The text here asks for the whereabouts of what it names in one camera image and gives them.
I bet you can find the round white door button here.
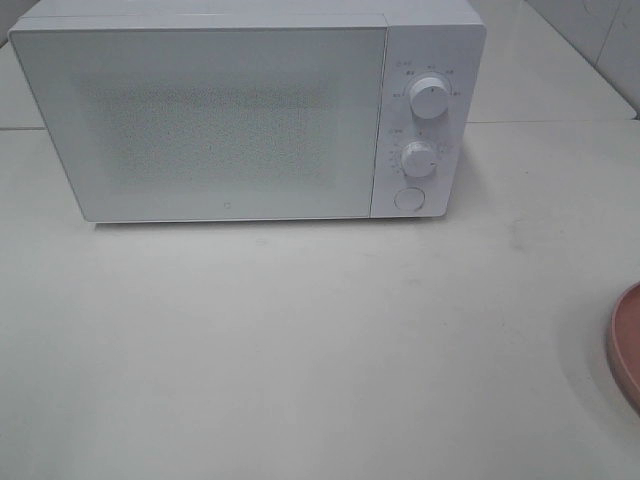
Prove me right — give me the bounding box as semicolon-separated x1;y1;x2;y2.
394;187;425;212

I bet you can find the pink round plate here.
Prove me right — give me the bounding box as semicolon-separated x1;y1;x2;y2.
607;283;639;411

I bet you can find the white microwave door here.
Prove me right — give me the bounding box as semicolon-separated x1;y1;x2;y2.
12;28;386;223

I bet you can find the lower white timer knob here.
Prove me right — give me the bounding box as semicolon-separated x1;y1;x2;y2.
400;141;438;178

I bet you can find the upper white power knob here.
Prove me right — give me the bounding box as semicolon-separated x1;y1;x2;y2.
406;72;451;120

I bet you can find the white microwave oven body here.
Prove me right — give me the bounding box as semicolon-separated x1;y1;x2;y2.
8;1;486;222

